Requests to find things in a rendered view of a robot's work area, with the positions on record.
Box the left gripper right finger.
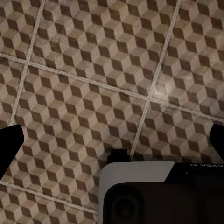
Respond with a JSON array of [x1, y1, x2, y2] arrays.
[[209, 124, 224, 162]]

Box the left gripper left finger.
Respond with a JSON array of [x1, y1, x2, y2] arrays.
[[0, 124, 24, 180]]

